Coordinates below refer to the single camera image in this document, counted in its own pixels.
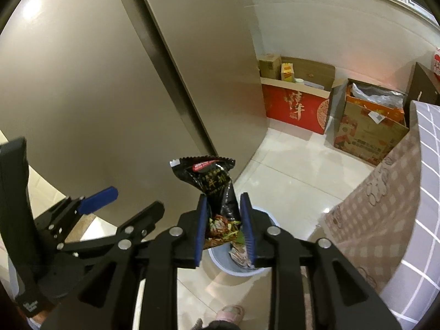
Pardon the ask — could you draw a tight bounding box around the brown printed cardboard box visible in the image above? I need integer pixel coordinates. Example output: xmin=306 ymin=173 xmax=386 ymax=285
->
xmin=333 ymin=78 xmax=409 ymax=165

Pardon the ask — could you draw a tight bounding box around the pink slipper foot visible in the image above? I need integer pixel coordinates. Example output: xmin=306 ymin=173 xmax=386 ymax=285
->
xmin=215 ymin=305 xmax=245 ymax=326

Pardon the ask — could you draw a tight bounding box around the light blue trash bin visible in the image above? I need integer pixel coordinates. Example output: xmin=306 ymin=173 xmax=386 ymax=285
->
xmin=207 ymin=207 xmax=277 ymax=277

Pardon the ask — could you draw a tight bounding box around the white plastic shopping bag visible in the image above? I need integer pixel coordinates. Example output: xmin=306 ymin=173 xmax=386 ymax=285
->
xmin=431 ymin=48 xmax=440 ymax=78

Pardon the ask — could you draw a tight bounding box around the dark wooden side table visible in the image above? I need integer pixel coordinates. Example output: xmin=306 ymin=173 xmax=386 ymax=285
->
xmin=404 ymin=62 xmax=440 ymax=109

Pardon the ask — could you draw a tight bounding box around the red white wrapper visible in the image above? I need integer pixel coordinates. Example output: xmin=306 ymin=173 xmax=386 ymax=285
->
xmin=229 ymin=242 xmax=254 ymax=269

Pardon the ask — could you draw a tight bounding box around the purple checked tablecloth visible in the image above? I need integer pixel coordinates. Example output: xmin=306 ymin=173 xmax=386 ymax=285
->
xmin=309 ymin=101 xmax=439 ymax=329

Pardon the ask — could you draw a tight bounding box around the red cardboard box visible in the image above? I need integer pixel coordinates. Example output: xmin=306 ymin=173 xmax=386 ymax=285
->
xmin=258 ymin=54 xmax=341 ymax=134

